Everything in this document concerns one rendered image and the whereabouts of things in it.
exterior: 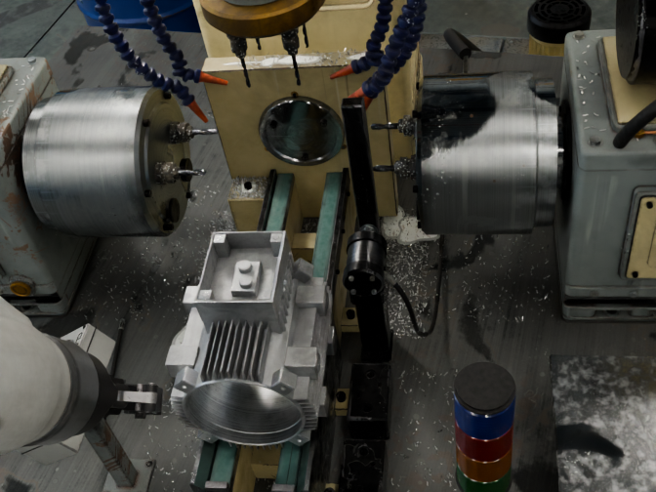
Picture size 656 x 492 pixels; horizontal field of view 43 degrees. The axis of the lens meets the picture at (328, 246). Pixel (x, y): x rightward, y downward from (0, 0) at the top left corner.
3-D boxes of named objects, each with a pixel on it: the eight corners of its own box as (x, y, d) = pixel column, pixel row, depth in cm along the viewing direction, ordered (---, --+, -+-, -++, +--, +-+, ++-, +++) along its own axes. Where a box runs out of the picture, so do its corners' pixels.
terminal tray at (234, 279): (222, 266, 117) (210, 231, 112) (297, 266, 115) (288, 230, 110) (205, 337, 109) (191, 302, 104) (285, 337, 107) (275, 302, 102)
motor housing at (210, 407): (218, 332, 129) (186, 249, 115) (340, 333, 126) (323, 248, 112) (190, 449, 115) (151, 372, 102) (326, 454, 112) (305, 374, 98)
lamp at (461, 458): (456, 431, 95) (455, 411, 91) (511, 433, 94) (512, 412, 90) (456, 481, 91) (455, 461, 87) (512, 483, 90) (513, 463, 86)
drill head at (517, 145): (381, 162, 151) (367, 44, 133) (619, 157, 144) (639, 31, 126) (370, 267, 134) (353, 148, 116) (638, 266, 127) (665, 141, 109)
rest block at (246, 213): (245, 219, 162) (231, 173, 153) (280, 218, 161) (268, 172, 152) (239, 241, 158) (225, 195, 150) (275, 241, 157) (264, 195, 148)
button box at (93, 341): (86, 355, 118) (56, 337, 115) (117, 341, 114) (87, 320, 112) (45, 467, 107) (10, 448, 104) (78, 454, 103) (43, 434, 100)
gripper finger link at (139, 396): (85, 380, 75) (141, 382, 73) (110, 383, 79) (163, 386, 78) (82, 407, 74) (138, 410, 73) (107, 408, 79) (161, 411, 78)
